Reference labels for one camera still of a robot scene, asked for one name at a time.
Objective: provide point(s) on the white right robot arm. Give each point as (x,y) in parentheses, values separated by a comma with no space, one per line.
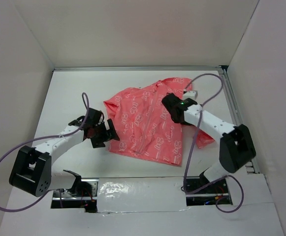
(236,147)

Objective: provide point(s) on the aluminium frame rail back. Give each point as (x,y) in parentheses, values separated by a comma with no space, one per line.
(219,68)

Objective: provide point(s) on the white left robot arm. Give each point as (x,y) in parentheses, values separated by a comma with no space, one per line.
(32,171)

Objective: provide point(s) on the aluminium frame rail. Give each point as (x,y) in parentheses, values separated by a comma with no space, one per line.
(219,68)
(252,166)

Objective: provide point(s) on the aluminium frame rail right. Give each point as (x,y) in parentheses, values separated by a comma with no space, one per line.
(252,166)

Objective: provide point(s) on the pink jacket with white lining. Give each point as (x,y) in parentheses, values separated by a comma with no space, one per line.
(144,126)

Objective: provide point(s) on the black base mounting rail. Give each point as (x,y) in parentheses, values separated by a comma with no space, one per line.
(86,197)

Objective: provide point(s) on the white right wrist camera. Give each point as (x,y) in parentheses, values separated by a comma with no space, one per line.
(191,94)

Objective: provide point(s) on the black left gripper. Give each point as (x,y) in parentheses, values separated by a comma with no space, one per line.
(99,142)

